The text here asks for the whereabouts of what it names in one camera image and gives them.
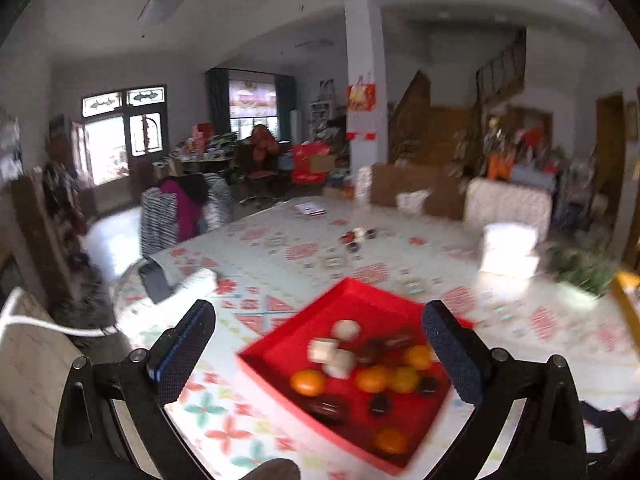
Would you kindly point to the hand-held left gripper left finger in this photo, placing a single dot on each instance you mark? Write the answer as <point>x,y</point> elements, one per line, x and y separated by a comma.
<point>185,350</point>

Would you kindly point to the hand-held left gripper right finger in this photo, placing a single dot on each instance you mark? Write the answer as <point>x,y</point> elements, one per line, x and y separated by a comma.
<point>452,355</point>

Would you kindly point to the orange mandarin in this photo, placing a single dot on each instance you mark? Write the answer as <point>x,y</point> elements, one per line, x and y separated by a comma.
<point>404,380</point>
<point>391,441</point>
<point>307,381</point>
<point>419,357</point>
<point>372,378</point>

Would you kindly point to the dark purple passion fruit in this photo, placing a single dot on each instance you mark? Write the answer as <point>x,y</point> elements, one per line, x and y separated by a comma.
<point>379,405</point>
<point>427,385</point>
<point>370,352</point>
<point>327,408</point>
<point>398,341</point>

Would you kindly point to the red box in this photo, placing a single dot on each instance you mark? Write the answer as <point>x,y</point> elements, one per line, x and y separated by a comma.
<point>380,310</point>

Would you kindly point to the white power strip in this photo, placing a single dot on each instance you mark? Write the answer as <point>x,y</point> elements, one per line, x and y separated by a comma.
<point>197,281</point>

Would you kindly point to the dark grey adapter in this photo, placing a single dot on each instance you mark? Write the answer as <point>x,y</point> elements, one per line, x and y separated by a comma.
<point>156,282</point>

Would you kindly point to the white tissue pack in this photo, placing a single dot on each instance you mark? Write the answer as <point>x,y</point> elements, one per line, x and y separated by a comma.
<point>507,252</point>

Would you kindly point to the striped cover chair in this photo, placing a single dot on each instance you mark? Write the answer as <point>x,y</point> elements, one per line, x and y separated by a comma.
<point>157,225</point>

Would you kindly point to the magenta garment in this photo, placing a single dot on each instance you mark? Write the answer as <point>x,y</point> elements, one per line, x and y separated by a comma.
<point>182,210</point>

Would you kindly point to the green spinach leaves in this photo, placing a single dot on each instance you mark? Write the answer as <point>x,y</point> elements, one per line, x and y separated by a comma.
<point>582,272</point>

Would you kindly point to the patterned chair back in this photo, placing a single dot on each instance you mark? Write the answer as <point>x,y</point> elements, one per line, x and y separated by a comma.
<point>510,200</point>

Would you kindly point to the brown cardboard box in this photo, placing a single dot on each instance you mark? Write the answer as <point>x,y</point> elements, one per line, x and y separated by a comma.
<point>440,190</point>

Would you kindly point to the yellow-edged white tray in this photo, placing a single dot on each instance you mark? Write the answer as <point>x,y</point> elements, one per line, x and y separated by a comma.
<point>627,292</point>

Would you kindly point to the paper booklet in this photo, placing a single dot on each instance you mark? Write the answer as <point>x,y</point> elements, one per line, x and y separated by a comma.
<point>307,208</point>

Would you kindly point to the cluttered goods shelf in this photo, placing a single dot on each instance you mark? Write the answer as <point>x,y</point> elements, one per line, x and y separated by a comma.
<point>525,155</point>

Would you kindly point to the wooden door with windows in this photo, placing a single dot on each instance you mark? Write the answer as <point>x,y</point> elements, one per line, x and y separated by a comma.
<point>107,150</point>

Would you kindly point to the red gift bag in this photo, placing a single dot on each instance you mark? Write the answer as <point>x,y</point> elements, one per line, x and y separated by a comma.
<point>305,165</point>

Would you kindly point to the dark curtain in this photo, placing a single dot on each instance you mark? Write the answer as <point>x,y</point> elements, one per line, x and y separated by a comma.
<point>217,102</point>

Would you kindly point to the window with red decoration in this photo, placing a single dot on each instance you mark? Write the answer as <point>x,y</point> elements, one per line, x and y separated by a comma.
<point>252,105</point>

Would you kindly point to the wooden staircase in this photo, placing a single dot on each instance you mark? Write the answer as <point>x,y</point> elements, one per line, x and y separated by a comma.
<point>500,70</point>

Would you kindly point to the square ceiling light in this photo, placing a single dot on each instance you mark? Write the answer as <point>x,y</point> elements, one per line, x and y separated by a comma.
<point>161,7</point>

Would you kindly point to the red wall calendar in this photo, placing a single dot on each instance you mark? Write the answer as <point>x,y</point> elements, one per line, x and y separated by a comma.
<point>361,96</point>

